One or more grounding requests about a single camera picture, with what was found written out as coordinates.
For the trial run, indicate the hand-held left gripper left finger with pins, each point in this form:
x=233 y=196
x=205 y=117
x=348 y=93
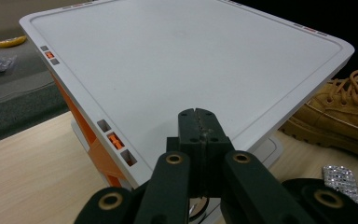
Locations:
x=174 y=180

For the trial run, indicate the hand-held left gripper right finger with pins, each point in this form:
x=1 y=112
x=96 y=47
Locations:
x=245 y=183

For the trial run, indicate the tan suede lace-up boot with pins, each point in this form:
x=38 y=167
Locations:
x=338 y=112

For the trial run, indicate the white two-tier shoe rack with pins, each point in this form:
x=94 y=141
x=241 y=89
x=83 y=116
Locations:
x=183 y=56

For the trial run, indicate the yellow object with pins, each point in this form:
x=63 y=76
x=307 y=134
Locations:
x=11 y=41

